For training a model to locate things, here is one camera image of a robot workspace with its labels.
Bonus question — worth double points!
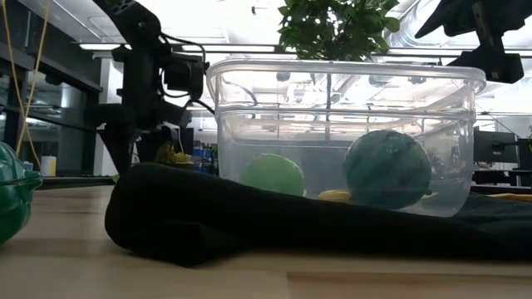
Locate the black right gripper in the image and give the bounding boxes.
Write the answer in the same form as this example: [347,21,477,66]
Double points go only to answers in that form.
[414,0,532,85]

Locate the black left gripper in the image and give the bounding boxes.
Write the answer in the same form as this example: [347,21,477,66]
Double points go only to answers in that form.
[86,42,193,177]

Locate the dark green toy bell pepper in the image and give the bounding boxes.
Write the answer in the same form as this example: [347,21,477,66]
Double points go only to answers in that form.
[0,140,43,246]

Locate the light green toy ball fruit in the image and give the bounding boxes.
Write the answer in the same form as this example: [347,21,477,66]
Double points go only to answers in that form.
[239,152,308,198]

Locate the striped green toy watermelon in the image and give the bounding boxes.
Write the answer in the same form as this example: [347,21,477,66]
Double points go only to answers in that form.
[342,129,433,211]

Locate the small yellow toy banana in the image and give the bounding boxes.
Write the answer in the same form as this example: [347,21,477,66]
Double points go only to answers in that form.
[318,189,440,204]

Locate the clear plastic tupperware container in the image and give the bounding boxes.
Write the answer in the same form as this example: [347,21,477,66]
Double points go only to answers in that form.
[205,57,487,218]

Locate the small potted succulent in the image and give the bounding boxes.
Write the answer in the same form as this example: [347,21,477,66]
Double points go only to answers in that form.
[154,140,195,171]

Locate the small dark background monitor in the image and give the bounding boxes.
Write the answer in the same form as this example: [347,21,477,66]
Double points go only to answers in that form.
[182,127,195,155]

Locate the blue storage bins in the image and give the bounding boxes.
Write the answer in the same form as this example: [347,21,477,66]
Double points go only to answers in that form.
[193,140,219,175]

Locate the white cylinder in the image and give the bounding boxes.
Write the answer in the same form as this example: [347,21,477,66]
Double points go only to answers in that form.
[39,155,57,178]

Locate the dark metal rack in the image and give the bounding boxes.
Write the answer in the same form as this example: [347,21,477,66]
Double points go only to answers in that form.
[0,39,103,178]

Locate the large black computer monitor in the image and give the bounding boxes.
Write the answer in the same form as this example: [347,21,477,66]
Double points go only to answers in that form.
[472,130,519,165]

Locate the fluorescent ceiling light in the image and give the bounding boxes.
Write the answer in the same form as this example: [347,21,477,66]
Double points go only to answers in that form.
[78,42,126,51]

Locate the black folded cloth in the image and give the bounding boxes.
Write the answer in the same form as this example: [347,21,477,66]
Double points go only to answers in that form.
[104,162,532,267]

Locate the dark office desk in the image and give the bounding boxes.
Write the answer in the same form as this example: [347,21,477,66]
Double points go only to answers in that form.
[471,168,532,194]

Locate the leafy green potted plant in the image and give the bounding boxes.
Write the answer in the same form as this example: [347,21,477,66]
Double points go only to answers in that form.
[276,0,401,140]

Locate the yellow cloth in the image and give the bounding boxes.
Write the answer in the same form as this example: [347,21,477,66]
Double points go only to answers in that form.
[490,192,532,203]

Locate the silver ventilation duct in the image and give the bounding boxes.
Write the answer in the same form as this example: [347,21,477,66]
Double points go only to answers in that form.
[386,0,450,47]

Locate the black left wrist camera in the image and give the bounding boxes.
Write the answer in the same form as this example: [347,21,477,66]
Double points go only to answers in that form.
[162,52,205,100]

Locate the yellow cable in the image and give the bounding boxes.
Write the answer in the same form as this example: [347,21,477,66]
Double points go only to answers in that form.
[1,0,53,167]

